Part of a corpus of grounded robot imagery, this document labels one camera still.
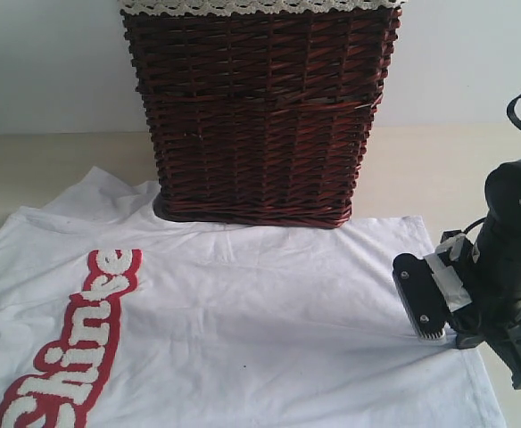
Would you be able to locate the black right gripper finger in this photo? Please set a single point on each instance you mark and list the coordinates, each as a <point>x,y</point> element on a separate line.
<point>506,343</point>

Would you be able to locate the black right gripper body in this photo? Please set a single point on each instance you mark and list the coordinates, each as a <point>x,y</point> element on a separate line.
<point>473,326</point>

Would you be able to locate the white t-shirt red lettering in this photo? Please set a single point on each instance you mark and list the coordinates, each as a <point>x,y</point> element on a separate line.
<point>111,317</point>

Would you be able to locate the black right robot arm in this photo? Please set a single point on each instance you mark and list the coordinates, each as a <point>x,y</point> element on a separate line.
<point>493,277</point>

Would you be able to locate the dark red wicker basket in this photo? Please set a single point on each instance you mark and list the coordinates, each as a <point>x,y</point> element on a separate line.
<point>260,119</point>

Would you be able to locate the white lace fabric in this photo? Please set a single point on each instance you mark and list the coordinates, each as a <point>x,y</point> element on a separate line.
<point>224,8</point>

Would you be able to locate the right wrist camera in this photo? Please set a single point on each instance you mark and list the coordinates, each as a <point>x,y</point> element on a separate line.
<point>430,288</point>

